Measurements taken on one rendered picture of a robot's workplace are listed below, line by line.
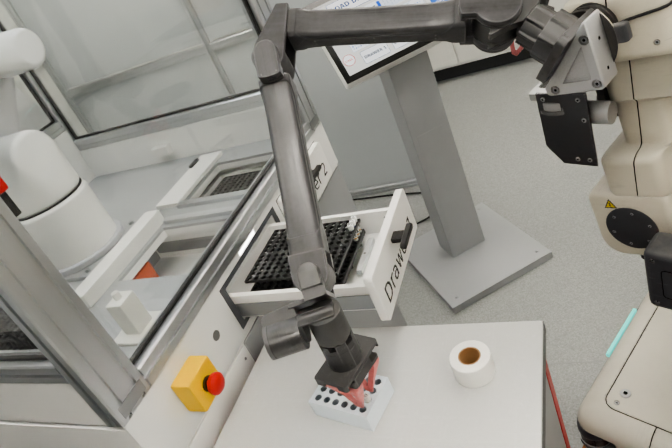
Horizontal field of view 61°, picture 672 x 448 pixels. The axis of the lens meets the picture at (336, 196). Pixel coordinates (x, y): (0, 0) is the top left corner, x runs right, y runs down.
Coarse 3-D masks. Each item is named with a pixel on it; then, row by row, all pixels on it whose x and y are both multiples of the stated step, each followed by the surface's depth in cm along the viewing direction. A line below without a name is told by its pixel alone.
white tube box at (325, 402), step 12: (384, 384) 98; (312, 396) 102; (324, 396) 101; (336, 396) 100; (372, 396) 97; (384, 396) 98; (312, 408) 102; (324, 408) 99; (336, 408) 97; (348, 408) 96; (360, 408) 96; (372, 408) 95; (384, 408) 98; (336, 420) 100; (348, 420) 97; (360, 420) 95; (372, 420) 95
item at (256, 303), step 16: (384, 208) 126; (272, 224) 139; (368, 224) 129; (256, 240) 135; (272, 240) 139; (256, 256) 132; (240, 272) 126; (352, 272) 121; (240, 288) 125; (336, 288) 109; (352, 288) 107; (240, 304) 120; (256, 304) 118; (272, 304) 117; (352, 304) 110; (368, 304) 108
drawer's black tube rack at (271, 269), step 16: (336, 224) 127; (336, 240) 121; (272, 256) 125; (352, 256) 119; (256, 272) 122; (272, 272) 121; (288, 272) 118; (256, 288) 124; (272, 288) 121; (288, 288) 119
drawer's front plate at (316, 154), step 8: (312, 144) 161; (312, 152) 157; (320, 152) 162; (312, 160) 157; (320, 160) 161; (312, 168) 156; (328, 168) 165; (320, 176) 160; (328, 176) 164; (320, 184) 159; (320, 192) 158; (280, 200) 140; (280, 208) 142
